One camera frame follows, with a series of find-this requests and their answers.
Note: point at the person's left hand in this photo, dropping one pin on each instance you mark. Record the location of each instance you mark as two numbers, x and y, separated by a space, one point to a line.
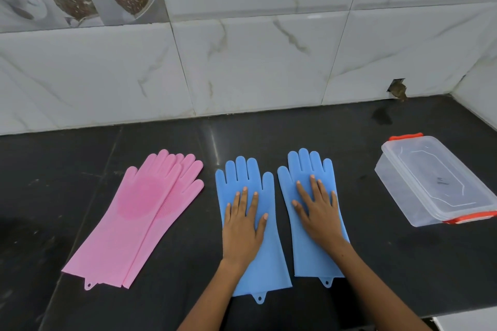
242 237

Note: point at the person's right hand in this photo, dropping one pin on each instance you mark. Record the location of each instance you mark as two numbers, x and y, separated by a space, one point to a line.
322 222

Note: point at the blue rubber glove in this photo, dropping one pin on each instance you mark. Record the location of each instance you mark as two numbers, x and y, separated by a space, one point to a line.
310 261
268 268

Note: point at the pink rubber glove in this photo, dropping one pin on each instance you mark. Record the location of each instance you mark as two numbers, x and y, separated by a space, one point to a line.
182 191
128 222

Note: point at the clear plastic box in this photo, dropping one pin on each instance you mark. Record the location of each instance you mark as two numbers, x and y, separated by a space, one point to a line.
400 195

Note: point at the clear plastic box lid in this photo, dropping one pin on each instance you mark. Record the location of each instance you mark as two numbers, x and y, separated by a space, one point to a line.
435 175

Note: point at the person's right forearm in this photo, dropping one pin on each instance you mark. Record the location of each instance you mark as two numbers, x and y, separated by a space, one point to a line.
376 292

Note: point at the person's left forearm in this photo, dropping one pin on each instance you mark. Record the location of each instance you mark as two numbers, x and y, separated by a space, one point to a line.
217 299

